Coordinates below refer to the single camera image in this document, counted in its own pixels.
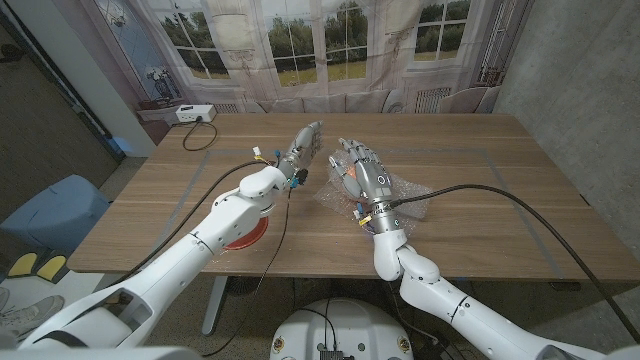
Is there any grey sneaker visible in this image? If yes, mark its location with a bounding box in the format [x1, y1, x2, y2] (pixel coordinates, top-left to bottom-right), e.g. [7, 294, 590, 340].
[0, 294, 66, 344]

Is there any blue plastic floor object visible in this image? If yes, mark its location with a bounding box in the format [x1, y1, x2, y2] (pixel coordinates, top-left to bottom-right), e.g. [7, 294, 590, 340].
[107, 135, 134, 156]

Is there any white power strip box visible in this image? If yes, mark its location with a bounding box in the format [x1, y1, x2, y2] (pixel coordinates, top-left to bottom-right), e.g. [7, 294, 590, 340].
[175, 103, 218, 124]

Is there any black round floor object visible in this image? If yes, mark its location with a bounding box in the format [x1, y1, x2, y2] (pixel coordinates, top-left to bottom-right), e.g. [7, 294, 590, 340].
[227, 276, 264, 297]

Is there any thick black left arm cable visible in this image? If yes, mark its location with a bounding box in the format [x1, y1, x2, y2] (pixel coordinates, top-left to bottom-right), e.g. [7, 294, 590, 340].
[107, 159, 274, 286]

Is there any yellow slipper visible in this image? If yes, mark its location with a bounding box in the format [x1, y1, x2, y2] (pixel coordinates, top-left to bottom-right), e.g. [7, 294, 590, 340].
[7, 252, 39, 277]
[37, 254, 68, 281]

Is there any printed window backdrop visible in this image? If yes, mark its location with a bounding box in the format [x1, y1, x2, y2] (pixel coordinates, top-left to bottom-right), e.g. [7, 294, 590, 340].
[52, 0, 536, 146]

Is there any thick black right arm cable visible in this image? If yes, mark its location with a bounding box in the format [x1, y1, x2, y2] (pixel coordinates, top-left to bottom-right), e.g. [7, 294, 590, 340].
[389, 183, 640, 344]

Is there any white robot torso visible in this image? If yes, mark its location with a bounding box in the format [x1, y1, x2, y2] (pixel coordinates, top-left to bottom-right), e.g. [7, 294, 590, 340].
[269, 297, 415, 360]

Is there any blue upholstered seat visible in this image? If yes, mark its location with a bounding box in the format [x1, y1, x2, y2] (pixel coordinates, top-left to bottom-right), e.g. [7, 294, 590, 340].
[0, 173, 111, 256]

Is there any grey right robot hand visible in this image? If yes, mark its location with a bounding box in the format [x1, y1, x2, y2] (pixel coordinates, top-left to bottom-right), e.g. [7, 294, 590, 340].
[328, 137, 402, 235]

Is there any clear bubble wrap sheet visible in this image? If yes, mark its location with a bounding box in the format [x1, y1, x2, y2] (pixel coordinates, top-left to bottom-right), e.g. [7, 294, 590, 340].
[313, 149, 434, 236]

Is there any black floor device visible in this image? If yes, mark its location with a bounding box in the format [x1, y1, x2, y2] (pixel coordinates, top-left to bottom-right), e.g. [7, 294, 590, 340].
[414, 339, 461, 360]

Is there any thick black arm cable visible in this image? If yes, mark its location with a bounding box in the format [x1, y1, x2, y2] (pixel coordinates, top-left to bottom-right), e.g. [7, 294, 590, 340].
[107, 159, 274, 286]
[389, 183, 640, 344]

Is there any red dish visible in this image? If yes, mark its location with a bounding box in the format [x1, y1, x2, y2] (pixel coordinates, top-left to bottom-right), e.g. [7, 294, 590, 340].
[223, 215, 270, 252]

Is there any thin black left wrist cable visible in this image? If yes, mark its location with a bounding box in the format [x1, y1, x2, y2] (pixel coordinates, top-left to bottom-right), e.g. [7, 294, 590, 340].
[202, 187, 294, 357]

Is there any white table leg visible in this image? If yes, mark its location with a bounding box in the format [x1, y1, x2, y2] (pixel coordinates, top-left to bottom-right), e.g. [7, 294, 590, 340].
[201, 275, 230, 336]

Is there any black power strip cable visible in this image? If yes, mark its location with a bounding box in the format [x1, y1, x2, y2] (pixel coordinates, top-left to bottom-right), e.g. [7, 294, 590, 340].
[181, 119, 219, 153]

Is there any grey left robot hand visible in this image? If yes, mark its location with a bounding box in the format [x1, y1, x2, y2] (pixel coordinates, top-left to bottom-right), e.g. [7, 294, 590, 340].
[277, 120, 325, 184]

